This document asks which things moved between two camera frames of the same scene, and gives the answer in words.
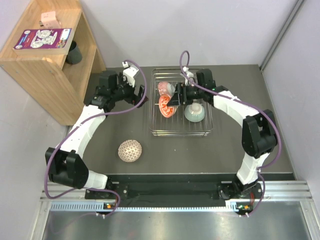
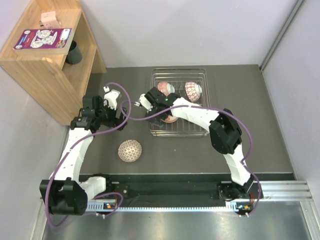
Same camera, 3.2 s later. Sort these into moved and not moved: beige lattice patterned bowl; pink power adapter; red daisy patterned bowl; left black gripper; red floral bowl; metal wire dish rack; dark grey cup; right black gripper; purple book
Moved: red floral bowl; left black gripper; right black gripper
Not moved: purple book; metal wire dish rack; red daisy patterned bowl; beige lattice patterned bowl; pink power adapter; dark grey cup
